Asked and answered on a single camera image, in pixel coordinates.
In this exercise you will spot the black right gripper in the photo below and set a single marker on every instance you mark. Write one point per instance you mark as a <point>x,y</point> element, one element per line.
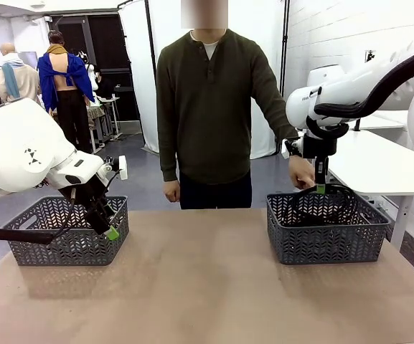
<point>319,147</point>

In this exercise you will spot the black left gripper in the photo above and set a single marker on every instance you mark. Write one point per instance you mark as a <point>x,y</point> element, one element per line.
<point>84,199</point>

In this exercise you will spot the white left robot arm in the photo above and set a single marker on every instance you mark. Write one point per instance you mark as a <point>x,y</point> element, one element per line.
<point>20,143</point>

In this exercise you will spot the person's left forearm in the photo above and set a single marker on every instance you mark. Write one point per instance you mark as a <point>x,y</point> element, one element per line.
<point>282,122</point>

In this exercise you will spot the person's right forearm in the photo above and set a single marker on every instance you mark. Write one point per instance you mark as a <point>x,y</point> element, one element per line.
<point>169,150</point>

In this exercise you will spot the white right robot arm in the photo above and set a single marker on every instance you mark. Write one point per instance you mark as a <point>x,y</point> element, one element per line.
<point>336,93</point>

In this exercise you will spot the person's left hand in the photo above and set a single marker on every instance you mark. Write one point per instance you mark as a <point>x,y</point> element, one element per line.
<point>301,173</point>

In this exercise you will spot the person's right hand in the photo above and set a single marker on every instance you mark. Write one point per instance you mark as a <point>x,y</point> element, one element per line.
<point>171,191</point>

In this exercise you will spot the grey plastic lattice basket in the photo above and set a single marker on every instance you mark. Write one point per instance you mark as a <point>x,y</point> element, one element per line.
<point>328,247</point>
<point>66,251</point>

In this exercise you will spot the white side table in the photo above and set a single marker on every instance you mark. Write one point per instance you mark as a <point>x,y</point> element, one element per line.
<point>371,168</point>

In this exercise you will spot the small background work table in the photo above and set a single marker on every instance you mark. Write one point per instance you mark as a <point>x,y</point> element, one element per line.
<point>108,114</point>

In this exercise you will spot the person in olive sweater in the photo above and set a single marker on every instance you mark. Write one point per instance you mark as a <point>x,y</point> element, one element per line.
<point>206,107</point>

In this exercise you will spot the black light stand pole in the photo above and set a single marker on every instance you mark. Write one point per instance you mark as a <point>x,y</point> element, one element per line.
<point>283,43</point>
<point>150,43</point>

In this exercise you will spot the white mannequin torso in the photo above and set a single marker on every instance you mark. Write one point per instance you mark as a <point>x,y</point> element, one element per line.
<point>91,75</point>

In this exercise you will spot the mannequin with blue garment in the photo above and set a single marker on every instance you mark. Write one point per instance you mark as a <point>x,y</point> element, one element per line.
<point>63,75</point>

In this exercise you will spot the white backdrop panel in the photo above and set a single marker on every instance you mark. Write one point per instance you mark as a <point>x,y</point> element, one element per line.
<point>138,71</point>

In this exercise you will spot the mannequin with beige sweater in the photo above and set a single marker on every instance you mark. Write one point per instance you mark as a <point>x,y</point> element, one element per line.
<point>18,82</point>

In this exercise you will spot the black room divider panels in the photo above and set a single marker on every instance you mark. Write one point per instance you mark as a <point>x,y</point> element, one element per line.
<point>113,46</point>

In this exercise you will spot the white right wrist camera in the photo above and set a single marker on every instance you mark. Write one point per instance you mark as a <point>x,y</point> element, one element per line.
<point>286,148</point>

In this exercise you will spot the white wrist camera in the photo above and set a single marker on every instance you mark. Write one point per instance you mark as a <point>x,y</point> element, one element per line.
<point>122,167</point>
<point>286,148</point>

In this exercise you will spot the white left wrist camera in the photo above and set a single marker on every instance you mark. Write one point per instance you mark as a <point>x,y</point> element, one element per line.
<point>122,167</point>

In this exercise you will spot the small wall fixture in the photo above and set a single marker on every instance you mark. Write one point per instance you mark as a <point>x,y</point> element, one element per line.
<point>370,55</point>

